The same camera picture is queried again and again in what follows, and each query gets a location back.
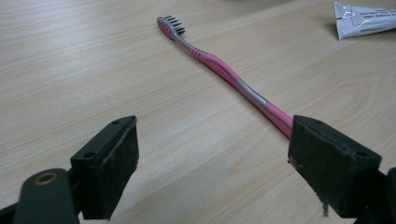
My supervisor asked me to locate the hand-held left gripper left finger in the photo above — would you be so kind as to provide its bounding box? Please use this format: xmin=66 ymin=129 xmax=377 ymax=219
xmin=70 ymin=115 xmax=140 ymax=221

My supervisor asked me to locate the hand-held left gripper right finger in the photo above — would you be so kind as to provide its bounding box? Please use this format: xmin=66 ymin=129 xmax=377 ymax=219
xmin=287 ymin=114 xmax=383 ymax=219

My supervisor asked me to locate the pink and grey toothbrush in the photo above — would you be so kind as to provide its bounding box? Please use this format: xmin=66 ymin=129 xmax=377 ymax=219
xmin=156 ymin=15 xmax=294 ymax=140

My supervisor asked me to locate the white toothpaste tube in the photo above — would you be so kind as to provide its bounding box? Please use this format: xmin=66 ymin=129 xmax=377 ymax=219
xmin=332 ymin=1 xmax=396 ymax=41

